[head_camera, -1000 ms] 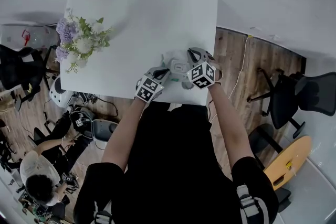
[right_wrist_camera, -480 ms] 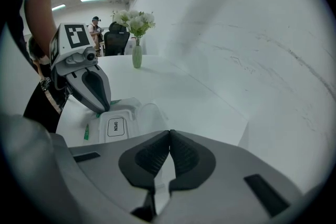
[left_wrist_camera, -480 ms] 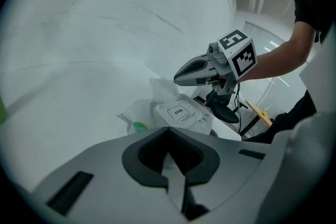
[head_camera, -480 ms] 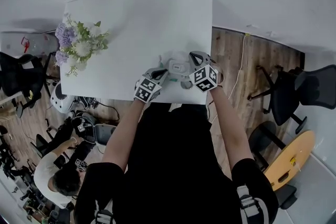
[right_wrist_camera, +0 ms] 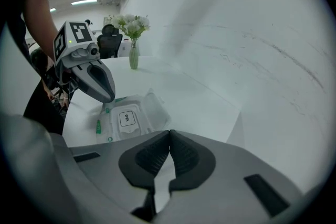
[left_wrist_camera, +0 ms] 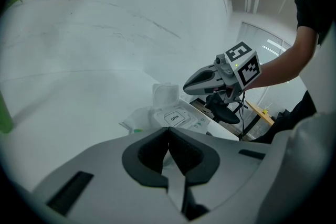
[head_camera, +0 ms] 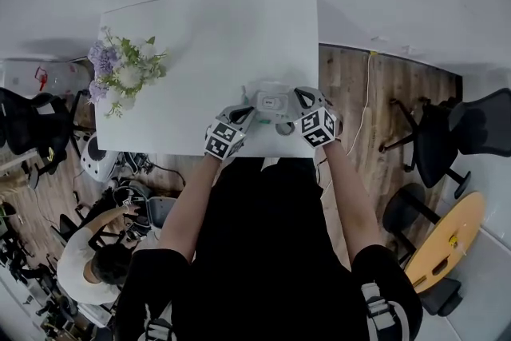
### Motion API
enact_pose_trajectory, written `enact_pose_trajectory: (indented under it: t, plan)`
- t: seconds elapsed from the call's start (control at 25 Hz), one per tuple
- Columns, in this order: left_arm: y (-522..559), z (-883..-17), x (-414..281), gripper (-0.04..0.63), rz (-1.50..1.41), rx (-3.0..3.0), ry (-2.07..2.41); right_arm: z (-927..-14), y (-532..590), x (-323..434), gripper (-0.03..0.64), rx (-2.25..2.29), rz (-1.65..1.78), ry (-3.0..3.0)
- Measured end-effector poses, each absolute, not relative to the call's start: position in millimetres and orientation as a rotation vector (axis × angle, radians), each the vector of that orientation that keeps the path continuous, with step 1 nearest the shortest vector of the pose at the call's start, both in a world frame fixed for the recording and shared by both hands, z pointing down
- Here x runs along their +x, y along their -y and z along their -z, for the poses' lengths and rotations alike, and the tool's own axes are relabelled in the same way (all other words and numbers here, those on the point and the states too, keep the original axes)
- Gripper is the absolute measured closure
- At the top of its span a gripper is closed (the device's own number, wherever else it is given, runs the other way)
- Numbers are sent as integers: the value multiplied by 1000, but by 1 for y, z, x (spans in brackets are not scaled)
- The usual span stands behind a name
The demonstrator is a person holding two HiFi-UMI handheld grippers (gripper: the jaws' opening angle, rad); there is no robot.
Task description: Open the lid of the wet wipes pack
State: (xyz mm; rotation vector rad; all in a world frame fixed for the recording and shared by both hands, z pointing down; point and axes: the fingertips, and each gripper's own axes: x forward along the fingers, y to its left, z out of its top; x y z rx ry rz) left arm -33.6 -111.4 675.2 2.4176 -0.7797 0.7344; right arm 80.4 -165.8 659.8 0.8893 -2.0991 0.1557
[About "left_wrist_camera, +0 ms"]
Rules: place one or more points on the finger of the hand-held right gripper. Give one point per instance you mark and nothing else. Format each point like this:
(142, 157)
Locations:
(199, 89)
(207, 74)

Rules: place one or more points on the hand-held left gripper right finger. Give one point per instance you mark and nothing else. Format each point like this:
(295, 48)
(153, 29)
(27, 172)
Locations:
(210, 165)

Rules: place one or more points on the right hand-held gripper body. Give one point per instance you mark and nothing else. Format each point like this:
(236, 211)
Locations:
(246, 73)

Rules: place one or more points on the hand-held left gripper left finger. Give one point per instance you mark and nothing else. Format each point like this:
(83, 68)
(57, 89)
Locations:
(131, 162)

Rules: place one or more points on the white wet wipe pack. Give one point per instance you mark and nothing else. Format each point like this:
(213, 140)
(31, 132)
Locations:
(189, 112)

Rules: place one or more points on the person's right forearm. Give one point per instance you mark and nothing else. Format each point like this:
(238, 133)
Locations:
(288, 65)

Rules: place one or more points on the black mesh office chair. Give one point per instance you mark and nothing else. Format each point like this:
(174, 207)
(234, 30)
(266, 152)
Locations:
(228, 116)

